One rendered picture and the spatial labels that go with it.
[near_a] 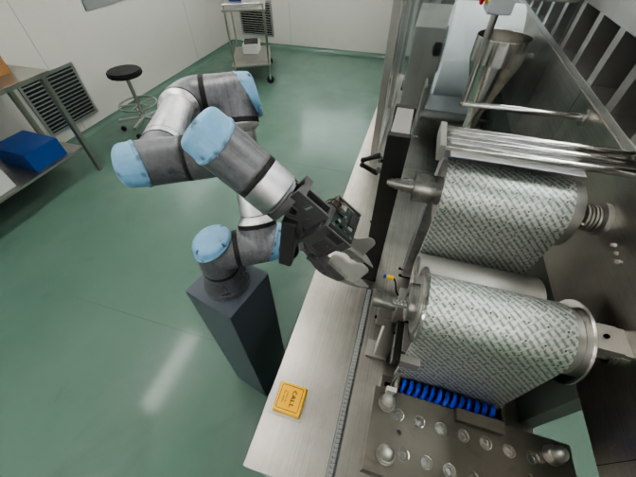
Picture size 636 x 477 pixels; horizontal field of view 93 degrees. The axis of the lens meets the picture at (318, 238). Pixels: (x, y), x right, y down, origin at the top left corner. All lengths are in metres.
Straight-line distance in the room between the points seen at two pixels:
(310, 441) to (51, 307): 2.13
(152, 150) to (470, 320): 0.58
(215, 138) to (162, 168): 0.15
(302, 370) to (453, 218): 0.57
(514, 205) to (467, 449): 0.50
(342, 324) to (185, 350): 1.28
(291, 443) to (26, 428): 1.68
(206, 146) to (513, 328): 0.55
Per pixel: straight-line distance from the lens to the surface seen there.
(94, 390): 2.20
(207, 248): 0.89
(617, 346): 0.71
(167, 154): 0.54
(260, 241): 0.89
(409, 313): 0.60
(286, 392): 0.88
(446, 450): 0.79
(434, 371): 0.74
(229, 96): 0.87
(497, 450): 0.83
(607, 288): 0.79
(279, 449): 0.88
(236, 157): 0.42
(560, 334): 0.64
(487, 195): 0.68
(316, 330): 0.96
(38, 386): 2.39
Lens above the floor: 1.77
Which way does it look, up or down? 48 degrees down
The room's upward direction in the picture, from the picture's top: straight up
